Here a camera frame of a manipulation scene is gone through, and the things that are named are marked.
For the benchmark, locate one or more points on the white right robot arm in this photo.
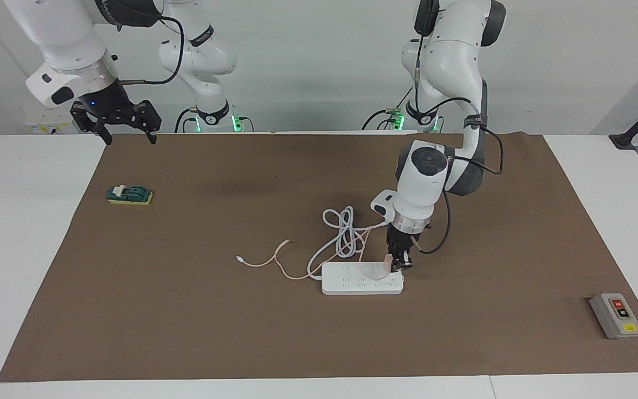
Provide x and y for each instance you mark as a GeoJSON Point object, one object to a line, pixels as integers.
{"type": "Point", "coordinates": [70, 33]}

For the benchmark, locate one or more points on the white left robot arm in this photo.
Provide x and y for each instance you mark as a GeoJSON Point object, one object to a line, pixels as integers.
{"type": "Point", "coordinates": [424, 183]}

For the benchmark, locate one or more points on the white power strip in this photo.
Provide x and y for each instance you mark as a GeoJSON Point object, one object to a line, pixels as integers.
{"type": "Point", "coordinates": [352, 284]}

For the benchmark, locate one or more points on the grey on-off switch box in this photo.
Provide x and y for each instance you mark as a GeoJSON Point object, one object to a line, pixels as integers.
{"type": "Point", "coordinates": [618, 318]}

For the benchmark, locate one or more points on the brown table mat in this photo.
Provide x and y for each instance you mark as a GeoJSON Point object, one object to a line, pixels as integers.
{"type": "Point", "coordinates": [463, 332]}

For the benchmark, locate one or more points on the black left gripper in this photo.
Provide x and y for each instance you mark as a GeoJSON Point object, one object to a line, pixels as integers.
{"type": "Point", "coordinates": [403, 239]}

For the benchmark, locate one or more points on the white yellow-labelled wall socket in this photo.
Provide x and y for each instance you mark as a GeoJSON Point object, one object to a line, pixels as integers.
{"type": "Point", "coordinates": [47, 127]}

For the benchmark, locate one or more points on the pink charger adapter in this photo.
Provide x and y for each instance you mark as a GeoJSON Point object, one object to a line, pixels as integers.
{"type": "Point", "coordinates": [387, 263]}

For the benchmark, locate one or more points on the green knife switch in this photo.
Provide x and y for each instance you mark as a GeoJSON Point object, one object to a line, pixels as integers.
{"type": "Point", "coordinates": [130, 195]}

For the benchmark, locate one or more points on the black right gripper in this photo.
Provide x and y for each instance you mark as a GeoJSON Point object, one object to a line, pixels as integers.
{"type": "Point", "coordinates": [106, 102]}

